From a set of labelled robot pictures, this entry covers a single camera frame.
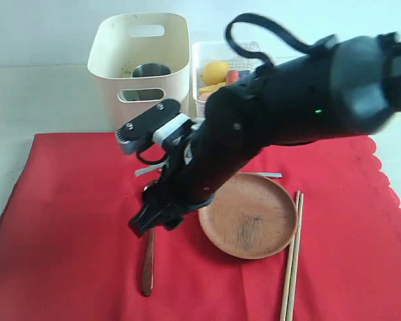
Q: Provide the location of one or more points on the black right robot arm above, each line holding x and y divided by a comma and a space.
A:
335, 89

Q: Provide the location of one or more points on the red tablecloth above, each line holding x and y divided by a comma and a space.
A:
66, 252

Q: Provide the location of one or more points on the yellow lemon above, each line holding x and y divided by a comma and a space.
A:
215, 72

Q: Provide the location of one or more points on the white woven plastic basket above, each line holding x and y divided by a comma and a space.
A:
205, 52

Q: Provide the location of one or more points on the cream plastic bin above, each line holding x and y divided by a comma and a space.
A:
124, 42

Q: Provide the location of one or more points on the wooden chopstick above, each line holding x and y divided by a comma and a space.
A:
287, 273
295, 259

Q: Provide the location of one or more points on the silver table knife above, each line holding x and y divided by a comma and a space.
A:
270, 175

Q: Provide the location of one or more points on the red sausage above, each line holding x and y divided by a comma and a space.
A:
231, 77

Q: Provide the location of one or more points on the stainless steel cup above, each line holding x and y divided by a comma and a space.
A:
150, 70

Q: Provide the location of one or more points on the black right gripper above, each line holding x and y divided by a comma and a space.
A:
194, 173

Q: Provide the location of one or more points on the brown wooden plate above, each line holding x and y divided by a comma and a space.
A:
250, 217

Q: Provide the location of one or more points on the dark wooden spoon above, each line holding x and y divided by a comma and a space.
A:
147, 280

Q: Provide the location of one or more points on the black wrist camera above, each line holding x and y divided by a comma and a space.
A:
139, 131

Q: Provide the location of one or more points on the yellow cheese wedge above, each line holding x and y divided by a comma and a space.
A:
210, 89

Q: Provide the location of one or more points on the brown egg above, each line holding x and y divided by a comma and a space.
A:
204, 96

